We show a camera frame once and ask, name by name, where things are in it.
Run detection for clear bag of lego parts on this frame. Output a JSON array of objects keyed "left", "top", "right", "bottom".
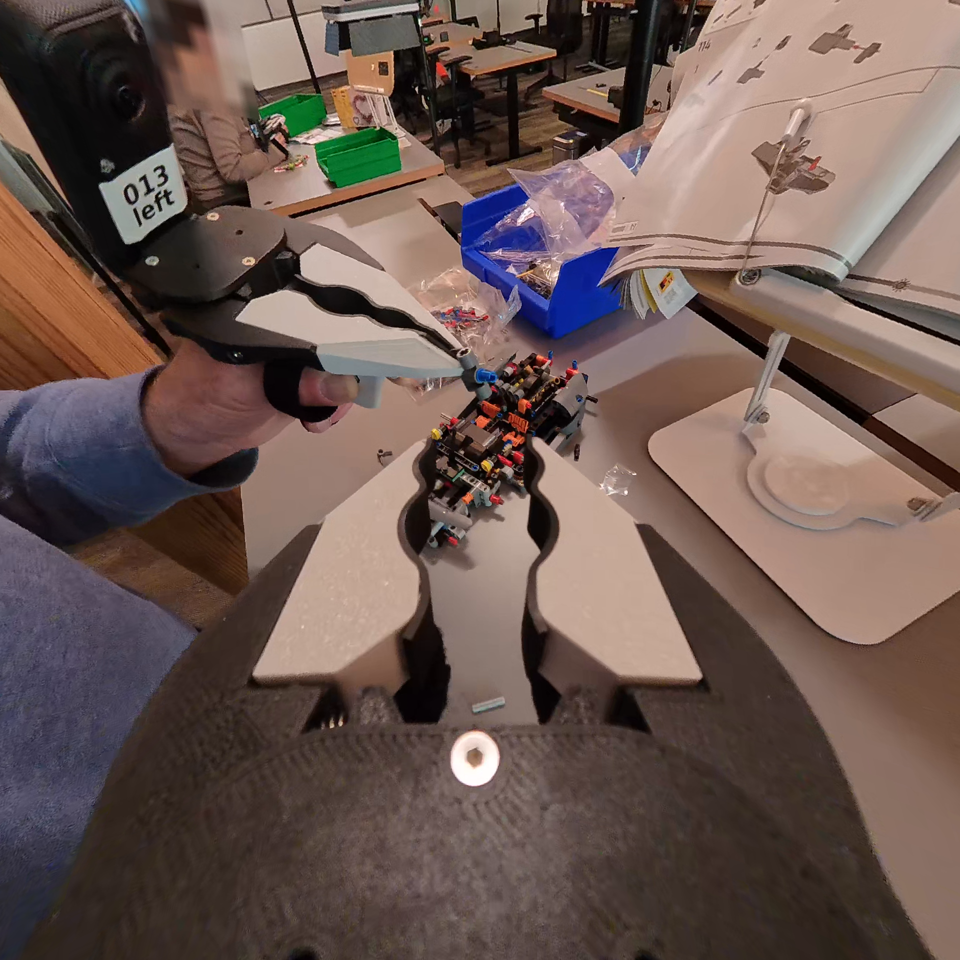
[{"left": 407, "top": 267, "right": 524, "bottom": 336}]

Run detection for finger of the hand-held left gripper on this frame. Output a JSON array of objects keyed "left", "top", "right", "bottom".
[
  {"left": 234, "top": 287, "right": 466, "bottom": 381},
  {"left": 287, "top": 240, "right": 464, "bottom": 355}
]

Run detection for blue storage bin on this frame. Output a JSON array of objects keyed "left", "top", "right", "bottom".
[{"left": 459, "top": 183, "right": 648, "bottom": 340}]

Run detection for cardboard box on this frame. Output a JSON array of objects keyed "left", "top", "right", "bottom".
[{"left": 343, "top": 47, "right": 396, "bottom": 99}]

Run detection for black office chair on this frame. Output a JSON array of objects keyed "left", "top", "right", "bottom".
[{"left": 525, "top": 0, "right": 588, "bottom": 72}]

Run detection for grey lego connector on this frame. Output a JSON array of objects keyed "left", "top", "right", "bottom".
[{"left": 456, "top": 347, "right": 502, "bottom": 400}]

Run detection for grey office desk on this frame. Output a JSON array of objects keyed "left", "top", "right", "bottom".
[{"left": 246, "top": 129, "right": 449, "bottom": 220}]

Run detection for clear plastic bags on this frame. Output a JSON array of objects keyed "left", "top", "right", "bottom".
[{"left": 476, "top": 159, "right": 620, "bottom": 295}]

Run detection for wooden office desk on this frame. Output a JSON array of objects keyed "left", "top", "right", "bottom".
[
  {"left": 456, "top": 39, "right": 558, "bottom": 80},
  {"left": 540, "top": 63, "right": 676, "bottom": 126}
]

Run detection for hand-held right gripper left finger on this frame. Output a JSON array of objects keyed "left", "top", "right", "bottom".
[{"left": 252, "top": 438, "right": 453, "bottom": 725}]

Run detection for instruction booklet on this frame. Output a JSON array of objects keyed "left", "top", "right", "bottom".
[{"left": 598, "top": 0, "right": 960, "bottom": 335}]

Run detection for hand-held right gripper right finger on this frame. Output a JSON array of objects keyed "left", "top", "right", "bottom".
[{"left": 523, "top": 437, "right": 706, "bottom": 725}]

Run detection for person's left forearm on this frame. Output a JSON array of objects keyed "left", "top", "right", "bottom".
[{"left": 0, "top": 369, "right": 261, "bottom": 550}]

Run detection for person's left hand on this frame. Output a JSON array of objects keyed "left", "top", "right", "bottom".
[{"left": 141, "top": 339, "right": 361, "bottom": 479}]

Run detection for green storage bin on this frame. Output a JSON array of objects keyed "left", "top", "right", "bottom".
[
  {"left": 313, "top": 126, "right": 404, "bottom": 190},
  {"left": 257, "top": 92, "right": 329, "bottom": 141}
]

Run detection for black pillar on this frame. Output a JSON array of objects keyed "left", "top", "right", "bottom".
[{"left": 617, "top": 0, "right": 663, "bottom": 138}]

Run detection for lego model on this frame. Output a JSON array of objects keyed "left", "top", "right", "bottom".
[{"left": 422, "top": 351, "right": 599, "bottom": 554}]

